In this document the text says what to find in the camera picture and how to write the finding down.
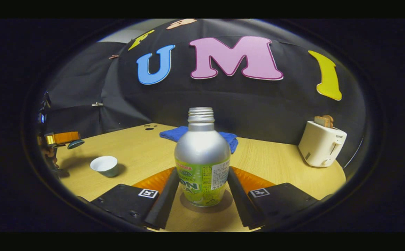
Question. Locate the silver green-label water bottle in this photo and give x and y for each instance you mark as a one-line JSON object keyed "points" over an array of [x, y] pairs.
{"points": [[202, 150]]}

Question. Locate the white teacup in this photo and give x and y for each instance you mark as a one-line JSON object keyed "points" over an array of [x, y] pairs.
{"points": [[104, 165]]}

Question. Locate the round brown coaster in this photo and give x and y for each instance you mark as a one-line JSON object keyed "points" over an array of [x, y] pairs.
{"points": [[205, 210]]}

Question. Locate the silver clip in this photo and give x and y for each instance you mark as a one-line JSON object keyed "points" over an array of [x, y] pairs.
{"points": [[97, 104]]}

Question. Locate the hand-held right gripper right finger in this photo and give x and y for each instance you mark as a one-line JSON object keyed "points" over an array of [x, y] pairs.
{"points": [[239, 197]]}

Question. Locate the white toaster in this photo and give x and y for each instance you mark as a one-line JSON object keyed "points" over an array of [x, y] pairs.
{"points": [[320, 144]]}

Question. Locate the blue towel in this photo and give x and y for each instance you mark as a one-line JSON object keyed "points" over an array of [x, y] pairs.
{"points": [[174, 134]]}

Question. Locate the toast slices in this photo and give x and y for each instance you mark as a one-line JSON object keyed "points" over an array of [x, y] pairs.
{"points": [[324, 121]]}

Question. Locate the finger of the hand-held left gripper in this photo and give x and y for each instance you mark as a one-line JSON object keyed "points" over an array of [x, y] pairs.
{"points": [[64, 137]]}

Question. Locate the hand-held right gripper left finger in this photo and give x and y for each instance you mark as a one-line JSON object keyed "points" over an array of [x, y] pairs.
{"points": [[165, 198]]}

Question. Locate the black backdrop cloth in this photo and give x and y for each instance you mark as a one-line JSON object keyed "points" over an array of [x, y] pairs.
{"points": [[258, 111]]}

